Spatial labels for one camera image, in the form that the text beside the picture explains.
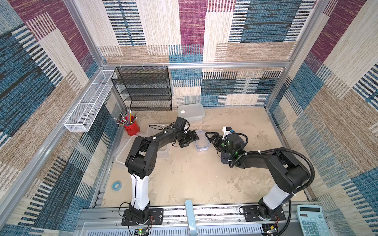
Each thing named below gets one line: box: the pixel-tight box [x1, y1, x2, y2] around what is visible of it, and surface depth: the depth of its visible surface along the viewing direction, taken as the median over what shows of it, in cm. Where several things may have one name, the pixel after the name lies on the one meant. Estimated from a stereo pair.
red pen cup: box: [122, 115, 141, 137], surface depth 104 cm
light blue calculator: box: [296, 204, 331, 236], surface depth 71 cm
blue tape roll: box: [111, 180, 123, 192], surface depth 85 cm
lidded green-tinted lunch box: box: [177, 103, 206, 123], surface depth 113 cm
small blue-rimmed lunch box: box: [194, 130, 211, 153], surface depth 96 cm
